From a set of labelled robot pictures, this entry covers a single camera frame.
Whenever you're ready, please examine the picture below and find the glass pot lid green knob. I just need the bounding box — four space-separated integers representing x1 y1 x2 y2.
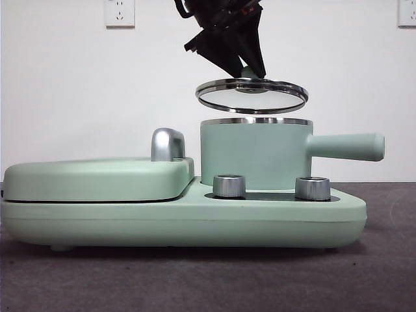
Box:
194 66 309 115

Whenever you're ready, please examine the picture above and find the silver control dial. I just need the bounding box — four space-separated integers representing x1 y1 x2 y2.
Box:
294 176 332 200
213 174 247 198

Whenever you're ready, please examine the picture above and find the mint green breakfast machine base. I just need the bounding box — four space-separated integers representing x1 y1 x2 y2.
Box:
0 187 369 253

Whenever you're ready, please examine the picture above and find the mint green griddle cover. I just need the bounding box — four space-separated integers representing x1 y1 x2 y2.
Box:
2 156 197 202

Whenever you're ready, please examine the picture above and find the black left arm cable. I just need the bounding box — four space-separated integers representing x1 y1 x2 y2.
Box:
174 0 192 19

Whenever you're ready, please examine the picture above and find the white wall socket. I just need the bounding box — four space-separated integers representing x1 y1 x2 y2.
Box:
104 0 136 29
398 0 416 29

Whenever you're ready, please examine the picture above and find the mint green pot with handle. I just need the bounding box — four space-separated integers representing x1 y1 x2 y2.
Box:
198 116 386 190

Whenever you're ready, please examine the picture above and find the silver griddle cover handle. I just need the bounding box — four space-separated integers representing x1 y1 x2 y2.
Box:
151 127 187 163

